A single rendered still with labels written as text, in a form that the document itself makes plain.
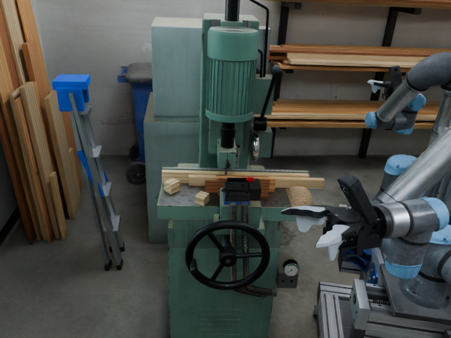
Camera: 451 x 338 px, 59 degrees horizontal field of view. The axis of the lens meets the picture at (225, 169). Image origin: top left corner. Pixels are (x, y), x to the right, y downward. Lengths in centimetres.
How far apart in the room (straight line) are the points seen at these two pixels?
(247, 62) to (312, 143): 289
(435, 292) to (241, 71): 90
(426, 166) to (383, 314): 52
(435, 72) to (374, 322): 87
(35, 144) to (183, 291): 139
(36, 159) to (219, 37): 165
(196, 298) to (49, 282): 114
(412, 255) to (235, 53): 81
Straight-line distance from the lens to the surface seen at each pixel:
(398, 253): 99
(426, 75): 161
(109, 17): 375
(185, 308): 179
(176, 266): 165
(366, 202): 84
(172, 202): 150
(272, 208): 150
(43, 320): 242
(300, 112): 357
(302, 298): 248
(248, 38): 137
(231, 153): 151
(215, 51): 138
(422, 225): 94
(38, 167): 272
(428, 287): 135
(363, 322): 140
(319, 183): 167
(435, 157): 109
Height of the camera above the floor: 167
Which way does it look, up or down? 26 degrees down
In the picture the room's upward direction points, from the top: 3 degrees clockwise
